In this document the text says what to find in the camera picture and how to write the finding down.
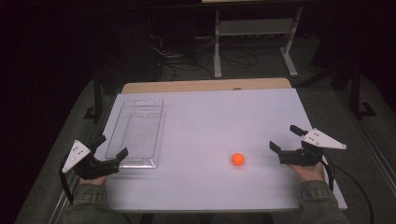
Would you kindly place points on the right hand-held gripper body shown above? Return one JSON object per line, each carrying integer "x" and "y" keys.
{"x": 311, "y": 152}

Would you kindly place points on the person's right hand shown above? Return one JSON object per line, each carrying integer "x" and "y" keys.
{"x": 306, "y": 172}

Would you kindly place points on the black metal stand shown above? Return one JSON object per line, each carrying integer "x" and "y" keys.
{"x": 97, "y": 99}
{"x": 356, "y": 93}

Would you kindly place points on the clear plastic tray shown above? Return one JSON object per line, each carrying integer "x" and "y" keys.
{"x": 137, "y": 133}

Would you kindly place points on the wooden board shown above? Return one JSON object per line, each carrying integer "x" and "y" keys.
{"x": 205, "y": 85}

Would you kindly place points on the white metal desk frame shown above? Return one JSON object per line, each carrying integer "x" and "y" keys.
{"x": 255, "y": 28}

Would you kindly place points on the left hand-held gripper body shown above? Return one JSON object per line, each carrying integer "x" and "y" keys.
{"x": 87, "y": 165}

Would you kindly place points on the person's left hand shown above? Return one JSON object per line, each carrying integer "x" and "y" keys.
{"x": 93, "y": 180}

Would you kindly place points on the orange ball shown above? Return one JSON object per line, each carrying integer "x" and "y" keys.
{"x": 237, "y": 159}

